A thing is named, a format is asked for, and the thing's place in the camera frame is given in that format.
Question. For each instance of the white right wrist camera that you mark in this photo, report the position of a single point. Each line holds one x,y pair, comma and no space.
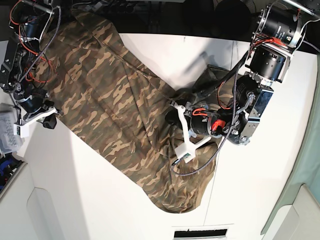
22,130

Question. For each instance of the camouflage t-shirt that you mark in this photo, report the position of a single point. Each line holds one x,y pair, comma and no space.
117,106

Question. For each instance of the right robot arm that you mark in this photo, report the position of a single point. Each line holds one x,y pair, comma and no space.
26,69

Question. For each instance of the blue items in bin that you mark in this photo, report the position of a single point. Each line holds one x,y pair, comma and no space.
8,165

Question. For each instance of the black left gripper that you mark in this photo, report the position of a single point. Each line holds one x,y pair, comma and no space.
201,120

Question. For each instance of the white slotted vent plate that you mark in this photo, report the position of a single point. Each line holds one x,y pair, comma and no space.
203,232

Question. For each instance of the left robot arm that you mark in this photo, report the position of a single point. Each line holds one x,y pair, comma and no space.
230,103

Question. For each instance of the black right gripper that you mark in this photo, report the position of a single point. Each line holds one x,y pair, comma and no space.
38,109

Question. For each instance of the clear plastic parts box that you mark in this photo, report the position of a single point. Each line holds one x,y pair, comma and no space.
9,141

